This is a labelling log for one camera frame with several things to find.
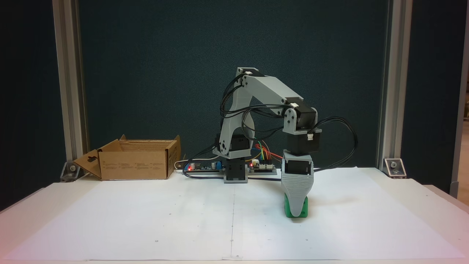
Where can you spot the green dice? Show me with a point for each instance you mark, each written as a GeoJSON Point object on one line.
{"type": "Point", "coordinates": [287, 209]}

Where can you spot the open cardboard box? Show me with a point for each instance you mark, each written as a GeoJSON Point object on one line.
{"type": "Point", "coordinates": [135, 167]}

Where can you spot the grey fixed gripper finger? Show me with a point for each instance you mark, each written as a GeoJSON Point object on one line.
{"type": "Point", "coordinates": [297, 194]}

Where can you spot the circuit board with blue component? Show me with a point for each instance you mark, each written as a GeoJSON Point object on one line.
{"type": "Point", "coordinates": [199, 167]}

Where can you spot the grey vertical bar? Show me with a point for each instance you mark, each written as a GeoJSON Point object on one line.
{"type": "Point", "coordinates": [460, 110]}

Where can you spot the circuit board with white connector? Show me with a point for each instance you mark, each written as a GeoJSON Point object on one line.
{"type": "Point", "coordinates": [265, 167]}

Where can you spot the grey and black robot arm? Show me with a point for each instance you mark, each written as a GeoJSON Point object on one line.
{"type": "Point", "coordinates": [267, 88]}

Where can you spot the aluminium frame post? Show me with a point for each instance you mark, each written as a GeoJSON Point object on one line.
{"type": "Point", "coordinates": [395, 91]}
{"type": "Point", "coordinates": [69, 91]}

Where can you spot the white paper sheet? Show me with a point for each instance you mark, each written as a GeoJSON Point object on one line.
{"type": "Point", "coordinates": [146, 227]}

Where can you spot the metal corner bracket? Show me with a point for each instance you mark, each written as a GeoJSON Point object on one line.
{"type": "Point", "coordinates": [395, 167]}
{"type": "Point", "coordinates": [71, 170]}

